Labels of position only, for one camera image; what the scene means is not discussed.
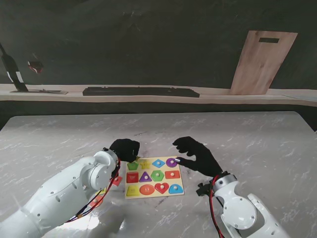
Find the yellow wooden shape puzzle board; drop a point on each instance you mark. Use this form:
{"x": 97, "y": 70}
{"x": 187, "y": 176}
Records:
{"x": 146, "y": 196}

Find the light wooden shelf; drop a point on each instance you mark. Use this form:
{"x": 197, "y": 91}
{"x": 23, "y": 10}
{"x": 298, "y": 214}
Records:
{"x": 223, "y": 98}

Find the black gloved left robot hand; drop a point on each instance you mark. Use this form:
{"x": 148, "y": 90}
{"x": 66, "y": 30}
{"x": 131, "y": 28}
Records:
{"x": 125, "y": 150}

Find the orange rectangle puzzle piece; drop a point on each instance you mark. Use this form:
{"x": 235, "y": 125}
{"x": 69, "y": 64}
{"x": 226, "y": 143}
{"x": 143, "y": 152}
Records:
{"x": 168, "y": 176}

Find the red square puzzle piece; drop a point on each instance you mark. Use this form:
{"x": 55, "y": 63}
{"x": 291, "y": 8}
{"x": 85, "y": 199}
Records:
{"x": 118, "y": 181}

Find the purple triangle puzzle piece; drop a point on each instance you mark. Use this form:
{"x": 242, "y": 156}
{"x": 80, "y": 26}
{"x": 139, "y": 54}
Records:
{"x": 143, "y": 179}

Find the orange oval puzzle piece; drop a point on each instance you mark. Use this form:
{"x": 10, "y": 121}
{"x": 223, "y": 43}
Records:
{"x": 97, "y": 202}

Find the blue diamond puzzle piece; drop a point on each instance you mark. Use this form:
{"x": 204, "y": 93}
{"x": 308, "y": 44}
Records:
{"x": 156, "y": 163}

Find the purple circle puzzle piece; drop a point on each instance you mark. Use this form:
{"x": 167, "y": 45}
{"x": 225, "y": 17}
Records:
{"x": 169, "y": 164}

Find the blue semicircle puzzle piece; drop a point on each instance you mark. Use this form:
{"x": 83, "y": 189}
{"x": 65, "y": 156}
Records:
{"x": 173, "y": 191}

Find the dark wine bottle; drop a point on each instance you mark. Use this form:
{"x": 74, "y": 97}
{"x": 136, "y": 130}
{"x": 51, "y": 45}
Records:
{"x": 13, "y": 69}

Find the yellow trapezoid puzzle piece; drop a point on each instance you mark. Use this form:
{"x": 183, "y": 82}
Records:
{"x": 102, "y": 192}

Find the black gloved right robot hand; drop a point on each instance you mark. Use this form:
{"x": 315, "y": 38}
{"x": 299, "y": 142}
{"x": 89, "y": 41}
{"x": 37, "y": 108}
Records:
{"x": 205, "y": 162}

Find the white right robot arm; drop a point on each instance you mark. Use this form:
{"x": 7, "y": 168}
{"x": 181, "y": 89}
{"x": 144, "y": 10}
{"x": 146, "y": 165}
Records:
{"x": 242, "y": 210}

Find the green hexagon puzzle piece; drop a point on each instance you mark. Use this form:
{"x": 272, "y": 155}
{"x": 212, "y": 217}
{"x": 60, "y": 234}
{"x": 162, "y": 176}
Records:
{"x": 154, "y": 176}

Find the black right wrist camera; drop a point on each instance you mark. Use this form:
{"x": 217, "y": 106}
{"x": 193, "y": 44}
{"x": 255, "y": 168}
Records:
{"x": 203, "y": 189}

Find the flat tray under bottle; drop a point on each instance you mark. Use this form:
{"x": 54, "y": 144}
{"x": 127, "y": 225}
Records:
{"x": 49, "y": 92}

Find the red wine glass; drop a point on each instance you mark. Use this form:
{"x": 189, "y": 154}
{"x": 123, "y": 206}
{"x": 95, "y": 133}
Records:
{"x": 36, "y": 66}

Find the wooden cutting board with slot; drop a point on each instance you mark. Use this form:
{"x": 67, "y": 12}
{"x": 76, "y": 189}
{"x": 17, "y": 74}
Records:
{"x": 262, "y": 64}

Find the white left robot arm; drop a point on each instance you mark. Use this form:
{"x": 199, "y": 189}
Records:
{"x": 62, "y": 193}

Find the red heart puzzle piece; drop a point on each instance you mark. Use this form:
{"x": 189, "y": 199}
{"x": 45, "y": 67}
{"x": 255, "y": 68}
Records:
{"x": 158, "y": 189}

